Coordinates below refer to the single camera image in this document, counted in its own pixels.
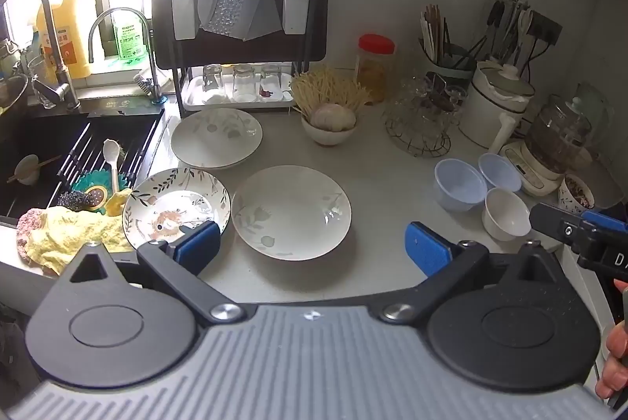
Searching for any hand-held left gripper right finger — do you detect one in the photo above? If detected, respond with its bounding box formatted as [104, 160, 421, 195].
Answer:
[380, 221, 570, 327]

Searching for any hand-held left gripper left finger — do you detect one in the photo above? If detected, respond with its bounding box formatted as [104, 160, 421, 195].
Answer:
[53, 220, 246, 327]

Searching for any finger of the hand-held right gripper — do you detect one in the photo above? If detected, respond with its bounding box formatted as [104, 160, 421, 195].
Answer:
[529, 203, 597, 254]
[581, 210, 628, 235]

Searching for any small white bowl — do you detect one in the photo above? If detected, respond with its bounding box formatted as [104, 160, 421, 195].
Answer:
[482, 188, 532, 241]

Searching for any floral animal print plate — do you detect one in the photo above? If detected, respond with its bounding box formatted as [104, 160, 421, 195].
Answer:
[122, 167, 232, 251]

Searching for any light blue bowl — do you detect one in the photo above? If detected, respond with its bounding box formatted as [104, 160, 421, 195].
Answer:
[434, 158, 488, 212]
[478, 153, 523, 194]

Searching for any white leaf print plate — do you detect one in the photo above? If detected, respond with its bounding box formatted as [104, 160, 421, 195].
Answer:
[230, 165, 352, 260]
[170, 108, 264, 170]

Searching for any person's right hand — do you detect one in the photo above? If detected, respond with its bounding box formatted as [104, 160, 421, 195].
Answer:
[595, 280, 628, 398]

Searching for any speckled paper cup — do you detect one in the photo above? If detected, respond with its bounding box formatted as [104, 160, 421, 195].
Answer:
[558, 175, 596, 211]

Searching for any cream kettle base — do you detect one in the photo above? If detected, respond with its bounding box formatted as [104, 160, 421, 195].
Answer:
[499, 140, 566, 198]

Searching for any glass kettle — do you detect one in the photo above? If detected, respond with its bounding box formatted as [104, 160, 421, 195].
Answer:
[525, 95, 595, 175]

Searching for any teal flower scrubber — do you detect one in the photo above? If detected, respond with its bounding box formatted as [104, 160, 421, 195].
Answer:
[73, 170, 117, 211]

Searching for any yellow cloth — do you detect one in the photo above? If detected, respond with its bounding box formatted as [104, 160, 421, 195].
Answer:
[24, 188, 137, 276]

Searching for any white spoon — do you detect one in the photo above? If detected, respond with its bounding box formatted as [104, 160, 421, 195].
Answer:
[102, 139, 123, 196]

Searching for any white electric pot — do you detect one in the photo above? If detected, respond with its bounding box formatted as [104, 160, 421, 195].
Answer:
[458, 61, 537, 155]

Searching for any white ceramic bowl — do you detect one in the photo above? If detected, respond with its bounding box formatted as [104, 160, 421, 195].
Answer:
[301, 111, 359, 147]

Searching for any group of glass cups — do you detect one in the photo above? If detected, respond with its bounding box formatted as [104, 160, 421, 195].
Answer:
[387, 71, 468, 141]

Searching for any sink drain rack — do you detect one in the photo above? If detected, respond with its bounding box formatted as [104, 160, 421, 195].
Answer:
[56, 118, 164, 201]

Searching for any white rack tray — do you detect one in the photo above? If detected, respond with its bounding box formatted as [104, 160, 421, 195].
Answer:
[179, 74, 296, 111]

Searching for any garlic bulb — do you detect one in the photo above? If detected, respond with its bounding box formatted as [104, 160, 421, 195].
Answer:
[310, 103, 357, 133]

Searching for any drinking glass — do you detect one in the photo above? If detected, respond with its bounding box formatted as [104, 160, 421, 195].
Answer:
[232, 64, 258, 103]
[202, 64, 227, 98]
[259, 63, 285, 101]

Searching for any pink sponge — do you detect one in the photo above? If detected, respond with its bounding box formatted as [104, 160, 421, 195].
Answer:
[16, 209, 48, 262]

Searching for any chrome kitchen faucet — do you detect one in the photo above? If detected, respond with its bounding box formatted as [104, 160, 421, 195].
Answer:
[88, 7, 168, 106]

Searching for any red lid jar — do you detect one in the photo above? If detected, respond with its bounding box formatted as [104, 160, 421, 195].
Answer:
[356, 34, 396, 105]

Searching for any dried noodles bundle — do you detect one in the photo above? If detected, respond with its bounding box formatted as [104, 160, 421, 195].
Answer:
[290, 68, 374, 119]

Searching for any small bowl with chopsticks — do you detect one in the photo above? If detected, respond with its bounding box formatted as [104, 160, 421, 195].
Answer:
[7, 153, 63, 186]

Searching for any black sink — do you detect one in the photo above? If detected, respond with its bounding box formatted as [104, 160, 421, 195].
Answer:
[0, 99, 166, 225]

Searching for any black dish rack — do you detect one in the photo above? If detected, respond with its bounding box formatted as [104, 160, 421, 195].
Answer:
[168, 0, 317, 120]

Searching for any green chopstick holder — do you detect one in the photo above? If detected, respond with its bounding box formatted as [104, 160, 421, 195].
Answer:
[418, 37, 479, 80]

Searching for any black power strip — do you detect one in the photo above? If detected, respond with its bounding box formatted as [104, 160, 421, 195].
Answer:
[530, 10, 563, 46]

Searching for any bunch of chopsticks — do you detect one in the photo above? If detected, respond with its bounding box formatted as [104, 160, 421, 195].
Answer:
[420, 4, 455, 64]

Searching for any dark kitchen faucet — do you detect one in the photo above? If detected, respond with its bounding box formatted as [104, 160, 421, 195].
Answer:
[0, 0, 82, 111]

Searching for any green bottle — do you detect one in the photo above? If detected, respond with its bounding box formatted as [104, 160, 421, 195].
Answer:
[112, 8, 149, 68]

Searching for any white utensil holder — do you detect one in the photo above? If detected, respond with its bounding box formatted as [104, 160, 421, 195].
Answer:
[172, 0, 198, 41]
[283, 0, 311, 35]

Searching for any yellow detergent bottle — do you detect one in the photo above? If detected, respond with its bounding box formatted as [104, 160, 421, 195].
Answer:
[37, 0, 100, 80]

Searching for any dark cutting board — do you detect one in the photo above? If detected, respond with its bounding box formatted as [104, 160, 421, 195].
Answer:
[151, 0, 330, 70]

